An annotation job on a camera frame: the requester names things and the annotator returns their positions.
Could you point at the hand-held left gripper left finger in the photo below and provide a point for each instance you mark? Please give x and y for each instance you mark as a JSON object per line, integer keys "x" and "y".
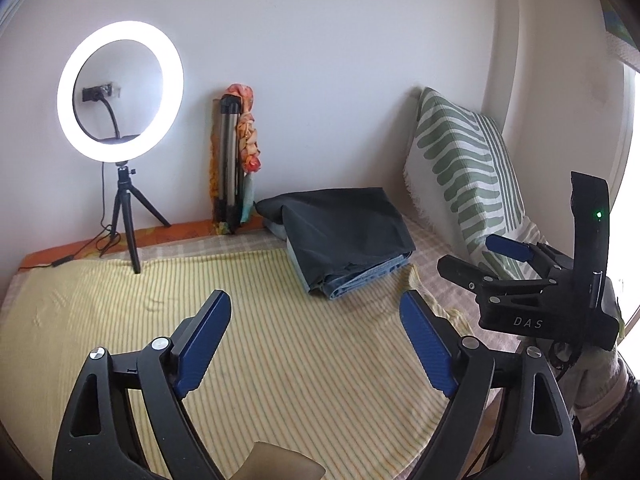
{"x": 205, "y": 345}

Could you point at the folded tripod with orange cloth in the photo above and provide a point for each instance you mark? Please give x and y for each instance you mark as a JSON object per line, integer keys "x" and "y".
{"x": 248, "y": 135}

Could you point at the person's right forearm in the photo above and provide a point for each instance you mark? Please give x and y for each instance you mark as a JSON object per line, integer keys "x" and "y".
{"x": 600, "y": 385}

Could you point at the folded blue jeans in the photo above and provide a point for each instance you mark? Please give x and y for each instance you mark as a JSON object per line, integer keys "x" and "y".
{"x": 365, "y": 277}

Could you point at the green patterned white pillow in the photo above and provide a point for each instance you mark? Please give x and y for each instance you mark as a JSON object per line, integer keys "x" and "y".
{"x": 460, "y": 160}

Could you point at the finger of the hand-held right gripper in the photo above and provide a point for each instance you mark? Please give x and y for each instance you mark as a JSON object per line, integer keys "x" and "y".
{"x": 460, "y": 270}
{"x": 507, "y": 246}

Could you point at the dark pants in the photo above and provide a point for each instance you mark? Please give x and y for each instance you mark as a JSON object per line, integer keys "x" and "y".
{"x": 345, "y": 230}

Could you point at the black mini tripod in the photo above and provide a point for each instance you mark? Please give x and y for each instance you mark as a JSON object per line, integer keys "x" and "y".
{"x": 125, "y": 200}

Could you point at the black gooseneck phone holder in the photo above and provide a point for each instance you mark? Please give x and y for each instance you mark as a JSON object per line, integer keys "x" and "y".
{"x": 112, "y": 115}

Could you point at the tan flat object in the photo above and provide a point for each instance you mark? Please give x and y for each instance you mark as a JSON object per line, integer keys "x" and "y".
{"x": 280, "y": 462}

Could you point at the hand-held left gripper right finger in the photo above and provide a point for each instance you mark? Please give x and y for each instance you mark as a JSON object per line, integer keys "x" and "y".
{"x": 425, "y": 340}

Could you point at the yellow striped blanket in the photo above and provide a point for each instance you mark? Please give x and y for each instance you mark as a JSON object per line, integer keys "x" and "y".
{"x": 300, "y": 360}

